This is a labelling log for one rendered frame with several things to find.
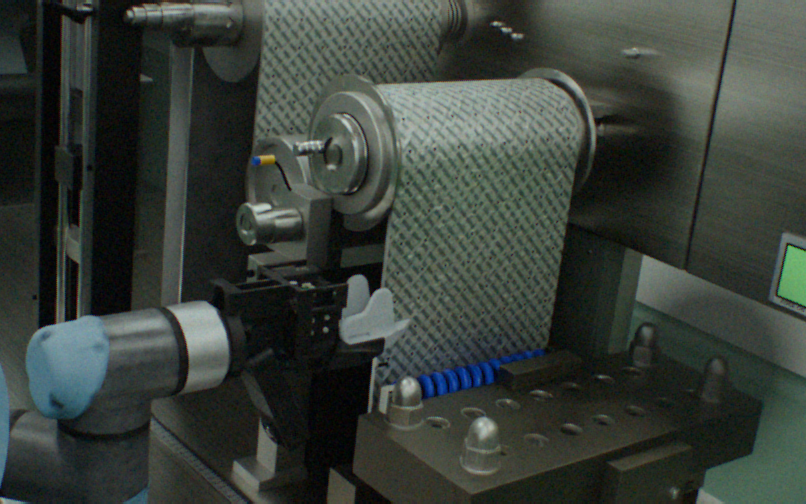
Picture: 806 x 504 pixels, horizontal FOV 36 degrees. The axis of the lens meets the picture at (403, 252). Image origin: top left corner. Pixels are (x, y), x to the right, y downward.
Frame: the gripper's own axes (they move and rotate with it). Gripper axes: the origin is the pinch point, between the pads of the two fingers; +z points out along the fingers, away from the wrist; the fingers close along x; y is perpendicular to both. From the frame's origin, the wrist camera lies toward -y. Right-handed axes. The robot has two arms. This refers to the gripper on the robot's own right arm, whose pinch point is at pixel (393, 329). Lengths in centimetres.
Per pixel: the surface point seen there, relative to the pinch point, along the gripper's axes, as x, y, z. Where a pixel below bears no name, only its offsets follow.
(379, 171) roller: 0.4, 15.9, -3.4
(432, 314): -0.2, 1.0, 4.5
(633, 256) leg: 13, -3, 50
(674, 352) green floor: 151, -109, 250
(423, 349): -0.2, -2.7, 3.9
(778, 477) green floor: 78, -109, 208
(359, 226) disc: 3.5, 9.6, -2.7
